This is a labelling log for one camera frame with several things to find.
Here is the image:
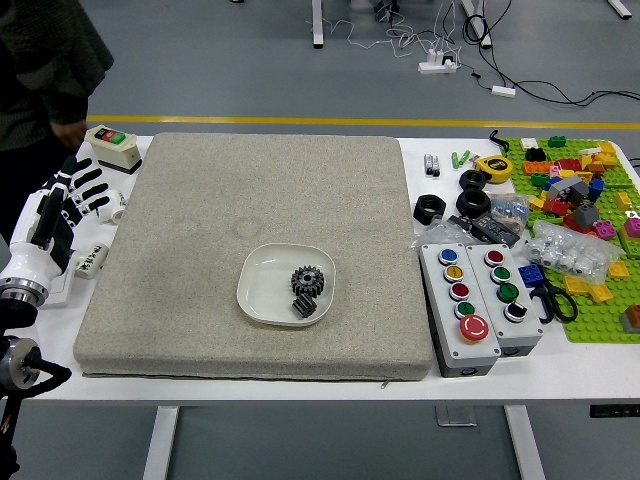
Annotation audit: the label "white power strip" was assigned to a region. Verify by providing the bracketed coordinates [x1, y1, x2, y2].
[417, 47, 462, 75]

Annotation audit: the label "bag of small blue parts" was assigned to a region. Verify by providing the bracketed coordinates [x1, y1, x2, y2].
[488, 193, 530, 234]

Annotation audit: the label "white floor cables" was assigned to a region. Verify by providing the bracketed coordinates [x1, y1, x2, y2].
[319, 0, 464, 59]

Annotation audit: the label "grey under-table bracket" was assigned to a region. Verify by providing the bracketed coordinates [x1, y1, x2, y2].
[434, 405, 477, 427]

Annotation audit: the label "small black gear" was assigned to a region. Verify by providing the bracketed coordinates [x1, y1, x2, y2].
[291, 293, 319, 320]

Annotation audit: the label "grey-brown mat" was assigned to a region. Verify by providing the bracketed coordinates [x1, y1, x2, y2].
[73, 131, 434, 384]

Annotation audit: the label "bag of white parts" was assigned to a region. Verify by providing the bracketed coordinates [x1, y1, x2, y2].
[524, 219, 629, 281]

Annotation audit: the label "grey four-button control box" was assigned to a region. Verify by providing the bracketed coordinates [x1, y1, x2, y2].
[464, 243, 545, 357]

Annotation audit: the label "white square dish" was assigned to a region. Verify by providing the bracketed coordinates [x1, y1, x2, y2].
[236, 242, 336, 329]

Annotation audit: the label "black table control panel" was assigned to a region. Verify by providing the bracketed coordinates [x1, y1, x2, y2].
[589, 403, 640, 419]

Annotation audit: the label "grey five-button control box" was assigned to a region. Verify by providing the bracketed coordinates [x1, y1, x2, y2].
[417, 243, 503, 379]

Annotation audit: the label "person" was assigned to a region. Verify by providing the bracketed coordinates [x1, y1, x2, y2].
[0, 0, 115, 246]

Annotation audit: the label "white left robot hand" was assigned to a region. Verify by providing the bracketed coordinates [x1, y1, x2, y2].
[2, 155, 111, 292]

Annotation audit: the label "white fitting with writing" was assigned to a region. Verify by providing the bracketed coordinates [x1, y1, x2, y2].
[74, 242, 110, 279]

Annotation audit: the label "brown and orange brick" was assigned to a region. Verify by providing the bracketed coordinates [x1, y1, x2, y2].
[618, 304, 640, 334]

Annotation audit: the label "grey sloped brick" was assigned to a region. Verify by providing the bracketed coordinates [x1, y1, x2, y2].
[572, 203, 600, 227]

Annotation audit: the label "background white desk leg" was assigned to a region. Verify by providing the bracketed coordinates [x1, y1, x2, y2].
[459, 0, 494, 49]
[310, 0, 326, 49]

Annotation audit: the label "grey and white brick arch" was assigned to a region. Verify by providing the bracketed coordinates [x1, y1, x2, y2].
[544, 177, 591, 204]

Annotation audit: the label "black scissors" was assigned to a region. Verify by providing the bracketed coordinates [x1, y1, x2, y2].
[527, 279, 580, 324]

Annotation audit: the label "beige red-green switch box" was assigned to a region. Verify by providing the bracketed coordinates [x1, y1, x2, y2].
[84, 124, 144, 175]

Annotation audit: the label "white table leg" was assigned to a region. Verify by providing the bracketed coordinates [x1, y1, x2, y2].
[142, 405, 180, 480]
[503, 404, 546, 480]

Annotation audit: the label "black floor cables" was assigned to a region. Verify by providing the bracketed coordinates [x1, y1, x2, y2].
[462, 12, 640, 106]

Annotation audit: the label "black hex nut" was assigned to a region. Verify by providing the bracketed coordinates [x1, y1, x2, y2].
[412, 193, 447, 225]

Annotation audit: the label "black electronics module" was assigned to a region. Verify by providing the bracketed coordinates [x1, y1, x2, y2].
[447, 212, 524, 247]

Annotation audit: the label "blue brick by scissors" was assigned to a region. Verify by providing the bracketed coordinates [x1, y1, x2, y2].
[517, 263, 544, 287]

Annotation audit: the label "clear empty plastic bag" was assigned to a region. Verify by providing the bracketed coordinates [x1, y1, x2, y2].
[409, 219, 471, 251]

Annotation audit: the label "green brick baseplate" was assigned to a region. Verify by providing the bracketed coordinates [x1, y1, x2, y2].
[499, 137, 640, 345]

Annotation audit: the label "big black gear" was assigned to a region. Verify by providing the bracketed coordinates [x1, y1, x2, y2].
[290, 264, 326, 301]

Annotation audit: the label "person's hand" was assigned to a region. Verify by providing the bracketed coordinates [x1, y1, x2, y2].
[52, 118, 89, 151]

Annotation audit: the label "yellow tape measure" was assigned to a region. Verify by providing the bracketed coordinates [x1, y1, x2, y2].
[472, 129, 514, 185]

